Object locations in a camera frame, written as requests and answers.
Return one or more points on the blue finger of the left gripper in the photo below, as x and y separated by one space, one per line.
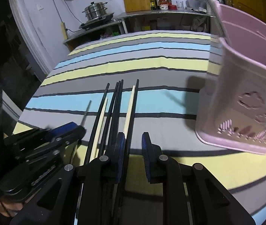
63 130
77 134

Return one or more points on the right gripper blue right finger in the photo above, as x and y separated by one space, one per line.
150 155

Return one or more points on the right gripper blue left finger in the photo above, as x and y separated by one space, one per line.
119 155

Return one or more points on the black chopstick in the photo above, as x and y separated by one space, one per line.
92 136
131 123
107 122
115 117

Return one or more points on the steel chopstick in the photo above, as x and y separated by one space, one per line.
85 114

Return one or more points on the cream chopstick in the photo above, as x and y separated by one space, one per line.
98 131
129 110

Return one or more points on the steel kitchen shelf table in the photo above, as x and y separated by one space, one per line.
165 20

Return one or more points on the person's left hand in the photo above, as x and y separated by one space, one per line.
9 208

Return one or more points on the pink plastic utensil holder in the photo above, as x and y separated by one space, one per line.
232 103

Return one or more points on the low wooden side cabinet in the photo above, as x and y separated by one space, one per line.
111 29

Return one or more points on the black induction cooker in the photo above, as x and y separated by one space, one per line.
97 22

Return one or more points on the stainless steel steamer pot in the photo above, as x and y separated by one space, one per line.
95 10

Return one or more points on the red lidded sauce jar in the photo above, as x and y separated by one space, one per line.
163 4

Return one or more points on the dark oil bottle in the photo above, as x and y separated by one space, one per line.
156 4

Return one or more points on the clear plastic storage box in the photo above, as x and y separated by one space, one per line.
197 5

